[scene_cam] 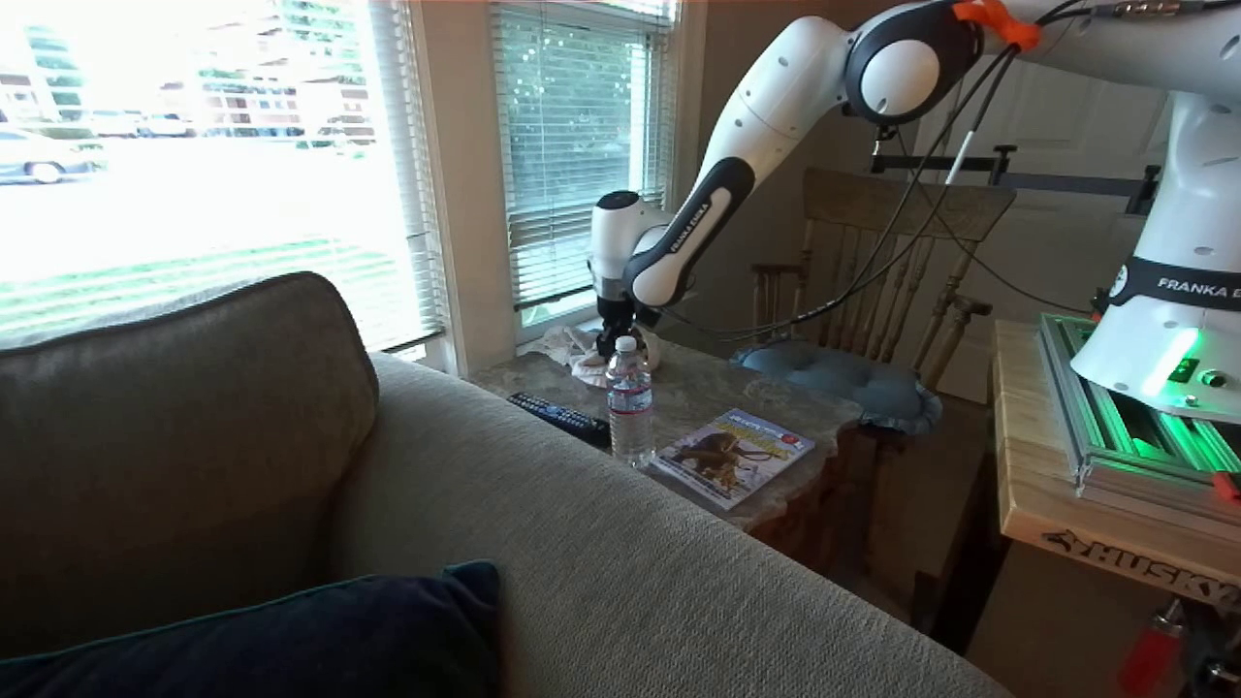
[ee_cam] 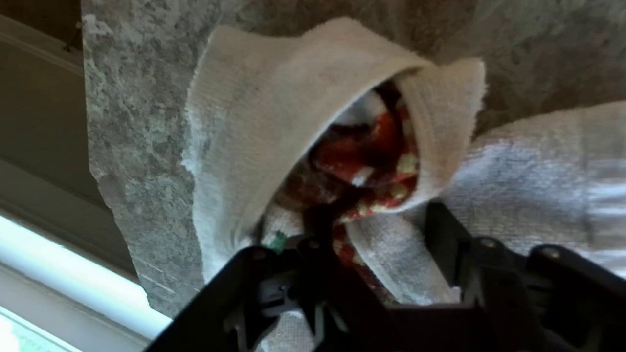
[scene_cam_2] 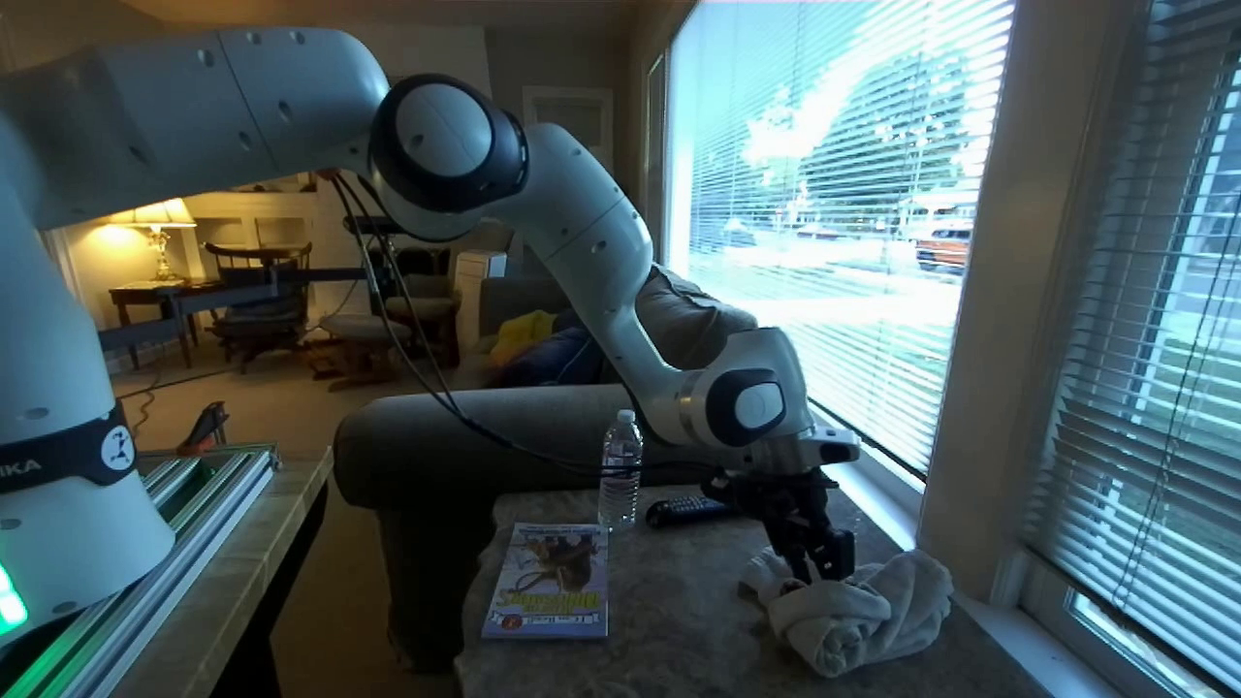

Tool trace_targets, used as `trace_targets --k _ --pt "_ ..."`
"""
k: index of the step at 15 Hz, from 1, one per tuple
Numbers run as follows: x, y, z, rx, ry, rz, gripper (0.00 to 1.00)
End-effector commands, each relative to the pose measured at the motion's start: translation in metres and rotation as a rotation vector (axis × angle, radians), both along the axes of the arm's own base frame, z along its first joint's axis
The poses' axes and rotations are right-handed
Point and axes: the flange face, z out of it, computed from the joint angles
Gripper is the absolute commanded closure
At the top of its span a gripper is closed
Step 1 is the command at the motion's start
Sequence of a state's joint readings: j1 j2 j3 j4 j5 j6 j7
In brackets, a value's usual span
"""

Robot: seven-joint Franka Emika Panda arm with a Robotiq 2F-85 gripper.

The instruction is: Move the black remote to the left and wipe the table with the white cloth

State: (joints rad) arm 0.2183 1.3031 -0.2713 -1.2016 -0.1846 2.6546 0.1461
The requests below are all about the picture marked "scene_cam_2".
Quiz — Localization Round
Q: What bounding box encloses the mammoth picture magazine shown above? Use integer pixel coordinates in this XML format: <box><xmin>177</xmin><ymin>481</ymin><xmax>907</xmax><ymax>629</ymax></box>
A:
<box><xmin>479</xmin><ymin>518</ymin><xmax>614</xmax><ymax>645</ymax></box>

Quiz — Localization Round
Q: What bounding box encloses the white window sill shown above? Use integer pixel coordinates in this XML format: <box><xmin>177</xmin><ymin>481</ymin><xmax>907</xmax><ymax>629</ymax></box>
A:
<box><xmin>961</xmin><ymin>592</ymin><xmax>1139</xmax><ymax>698</ymax></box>

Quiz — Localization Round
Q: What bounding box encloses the dark dining table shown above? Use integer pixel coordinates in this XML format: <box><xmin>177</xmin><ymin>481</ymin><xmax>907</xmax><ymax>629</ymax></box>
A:
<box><xmin>106</xmin><ymin>276</ymin><xmax>313</xmax><ymax>367</ymax></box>

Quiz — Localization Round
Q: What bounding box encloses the black remote control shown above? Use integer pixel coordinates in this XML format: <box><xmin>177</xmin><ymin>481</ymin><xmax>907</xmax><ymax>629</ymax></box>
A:
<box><xmin>644</xmin><ymin>492</ymin><xmax>749</xmax><ymax>531</ymax></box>

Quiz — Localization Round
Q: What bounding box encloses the wooden workbench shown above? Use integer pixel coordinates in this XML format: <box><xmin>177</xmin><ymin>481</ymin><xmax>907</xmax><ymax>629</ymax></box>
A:
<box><xmin>112</xmin><ymin>451</ymin><xmax>338</xmax><ymax>698</ymax></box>

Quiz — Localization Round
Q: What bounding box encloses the narrow white window blind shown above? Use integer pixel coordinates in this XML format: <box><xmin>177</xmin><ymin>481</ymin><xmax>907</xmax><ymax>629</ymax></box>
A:
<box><xmin>1023</xmin><ymin>0</ymin><xmax>1241</xmax><ymax>695</ymax></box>

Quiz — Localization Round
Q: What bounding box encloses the framed wall picture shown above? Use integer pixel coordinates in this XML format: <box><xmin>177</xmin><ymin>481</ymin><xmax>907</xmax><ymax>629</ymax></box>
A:
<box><xmin>521</xmin><ymin>85</ymin><xmax>621</xmax><ymax>165</ymax></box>

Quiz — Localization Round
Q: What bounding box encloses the wide white window blind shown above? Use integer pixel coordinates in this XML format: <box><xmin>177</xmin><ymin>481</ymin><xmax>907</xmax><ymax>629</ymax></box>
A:
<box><xmin>671</xmin><ymin>0</ymin><xmax>1020</xmax><ymax>477</ymax></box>

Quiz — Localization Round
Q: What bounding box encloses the glowing table lamp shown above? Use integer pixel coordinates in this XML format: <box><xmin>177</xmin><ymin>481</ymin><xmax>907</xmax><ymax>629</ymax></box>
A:
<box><xmin>124</xmin><ymin>190</ymin><xmax>202</xmax><ymax>283</ymax></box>

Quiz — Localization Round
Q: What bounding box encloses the orange car outside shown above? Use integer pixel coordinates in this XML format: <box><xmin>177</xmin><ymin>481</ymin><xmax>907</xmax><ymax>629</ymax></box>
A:
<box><xmin>907</xmin><ymin>221</ymin><xmax>976</xmax><ymax>276</ymax></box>

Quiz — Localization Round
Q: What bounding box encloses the beige fabric sofa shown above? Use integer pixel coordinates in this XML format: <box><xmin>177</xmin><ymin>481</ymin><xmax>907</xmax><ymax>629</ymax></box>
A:
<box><xmin>330</xmin><ymin>262</ymin><xmax>815</xmax><ymax>673</ymax></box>

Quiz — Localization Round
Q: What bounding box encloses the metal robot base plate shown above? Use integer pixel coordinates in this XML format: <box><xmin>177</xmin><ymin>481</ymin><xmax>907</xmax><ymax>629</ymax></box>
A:
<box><xmin>0</xmin><ymin>442</ymin><xmax>283</xmax><ymax>698</ymax></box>

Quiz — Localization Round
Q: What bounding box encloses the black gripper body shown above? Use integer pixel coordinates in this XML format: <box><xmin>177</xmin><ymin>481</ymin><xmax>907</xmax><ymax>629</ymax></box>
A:
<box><xmin>702</xmin><ymin>463</ymin><xmax>842</xmax><ymax>534</ymax></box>

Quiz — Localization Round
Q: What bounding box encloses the white cloth with red pattern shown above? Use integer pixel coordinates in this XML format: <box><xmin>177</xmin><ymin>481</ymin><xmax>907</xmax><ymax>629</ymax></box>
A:
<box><xmin>738</xmin><ymin>539</ymin><xmax>958</xmax><ymax>682</ymax></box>

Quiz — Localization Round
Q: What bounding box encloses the navy blue pillow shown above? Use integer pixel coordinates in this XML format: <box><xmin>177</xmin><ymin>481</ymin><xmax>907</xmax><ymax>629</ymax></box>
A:
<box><xmin>514</xmin><ymin>322</ymin><xmax>614</xmax><ymax>388</ymax></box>

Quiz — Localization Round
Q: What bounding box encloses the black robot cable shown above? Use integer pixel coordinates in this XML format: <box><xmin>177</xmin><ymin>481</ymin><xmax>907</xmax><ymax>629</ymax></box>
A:
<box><xmin>322</xmin><ymin>169</ymin><xmax>579</xmax><ymax>464</ymax></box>

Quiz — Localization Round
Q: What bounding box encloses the clear plastic water bottle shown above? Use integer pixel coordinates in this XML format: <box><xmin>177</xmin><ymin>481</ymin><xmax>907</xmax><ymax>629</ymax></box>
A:
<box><xmin>594</xmin><ymin>408</ymin><xmax>649</xmax><ymax>534</ymax></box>

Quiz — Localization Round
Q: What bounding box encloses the dark dining chair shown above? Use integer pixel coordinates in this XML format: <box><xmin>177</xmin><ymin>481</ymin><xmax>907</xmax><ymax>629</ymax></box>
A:
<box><xmin>205</xmin><ymin>239</ymin><xmax>317</xmax><ymax>371</ymax></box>

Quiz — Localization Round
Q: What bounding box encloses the red handled clamp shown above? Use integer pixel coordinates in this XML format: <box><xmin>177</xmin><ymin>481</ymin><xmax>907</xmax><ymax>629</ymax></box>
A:
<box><xmin>177</xmin><ymin>398</ymin><xmax>232</xmax><ymax>457</ymax></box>

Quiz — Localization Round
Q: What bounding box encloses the yellow pillow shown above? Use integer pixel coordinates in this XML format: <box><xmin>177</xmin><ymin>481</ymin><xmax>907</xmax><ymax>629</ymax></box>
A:
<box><xmin>486</xmin><ymin>305</ymin><xmax>558</xmax><ymax>380</ymax></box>

